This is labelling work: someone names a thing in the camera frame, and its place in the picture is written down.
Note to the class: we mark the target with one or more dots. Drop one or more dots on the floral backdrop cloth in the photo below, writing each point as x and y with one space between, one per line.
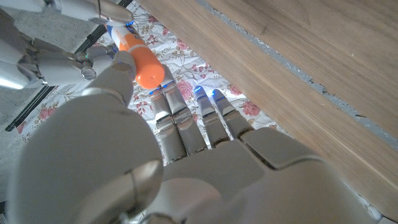
186 62

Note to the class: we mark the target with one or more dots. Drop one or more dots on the black backdrop stand pole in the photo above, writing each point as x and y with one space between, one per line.
28 110

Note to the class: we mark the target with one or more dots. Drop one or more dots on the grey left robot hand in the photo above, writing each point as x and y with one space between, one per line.
217 174

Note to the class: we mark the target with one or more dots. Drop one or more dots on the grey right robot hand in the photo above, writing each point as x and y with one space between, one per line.
56 67

